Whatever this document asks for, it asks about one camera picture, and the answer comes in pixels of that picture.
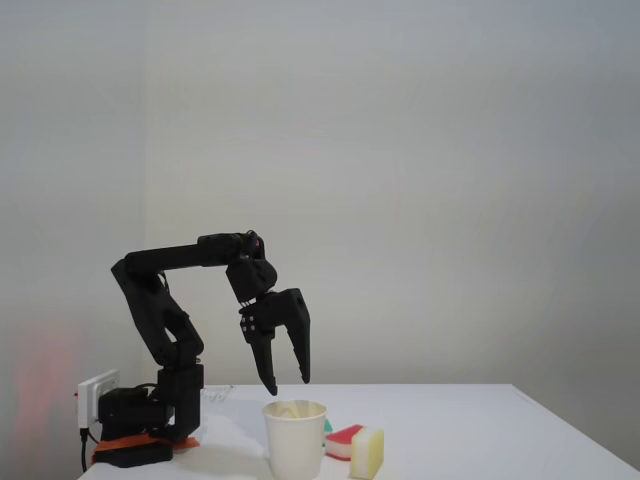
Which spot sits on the white paper cup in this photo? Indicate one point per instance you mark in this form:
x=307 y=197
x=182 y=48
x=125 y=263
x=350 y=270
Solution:
x=295 y=445

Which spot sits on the green sponge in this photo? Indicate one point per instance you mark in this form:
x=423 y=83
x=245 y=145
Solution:
x=327 y=426

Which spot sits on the red sponge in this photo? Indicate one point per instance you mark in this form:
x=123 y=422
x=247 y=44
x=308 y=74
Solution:
x=342 y=442

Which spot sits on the large yellow sponge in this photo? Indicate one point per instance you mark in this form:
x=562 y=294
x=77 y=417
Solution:
x=367 y=452

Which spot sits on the orange clamp pad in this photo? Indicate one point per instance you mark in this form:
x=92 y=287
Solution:
x=130 y=441

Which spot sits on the black table clamp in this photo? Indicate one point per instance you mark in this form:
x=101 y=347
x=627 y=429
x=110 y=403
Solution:
x=135 y=455

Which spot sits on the white power strip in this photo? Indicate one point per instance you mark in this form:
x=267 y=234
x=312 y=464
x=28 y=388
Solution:
x=87 y=400

